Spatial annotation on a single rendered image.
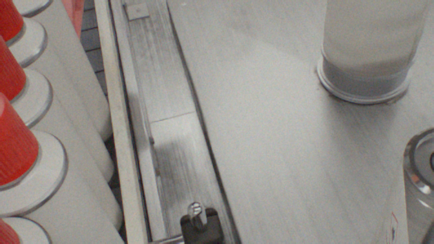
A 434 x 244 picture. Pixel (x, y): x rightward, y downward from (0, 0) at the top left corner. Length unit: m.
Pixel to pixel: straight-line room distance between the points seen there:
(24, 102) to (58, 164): 0.05
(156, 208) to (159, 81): 0.21
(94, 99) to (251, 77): 0.16
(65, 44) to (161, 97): 0.20
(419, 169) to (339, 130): 0.24
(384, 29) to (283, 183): 0.15
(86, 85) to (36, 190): 0.18
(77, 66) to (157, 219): 0.14
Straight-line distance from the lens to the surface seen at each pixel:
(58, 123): 0.29
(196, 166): 0.48
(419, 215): 0.21
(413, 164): 0.20
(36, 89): 0.28
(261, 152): 0.42
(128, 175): 0.39
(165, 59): 0.59
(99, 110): 0.43
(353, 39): 0.41
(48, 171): 0.24
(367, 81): 0.44
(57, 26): 0.37
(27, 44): 0.32
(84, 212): 0.27
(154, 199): 0.41
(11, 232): 0.22
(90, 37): 0.58
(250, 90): 0.47
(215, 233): 0.34
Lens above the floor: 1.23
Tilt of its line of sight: 51 degrees down
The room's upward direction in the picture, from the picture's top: 10 degrees counter-clockwise
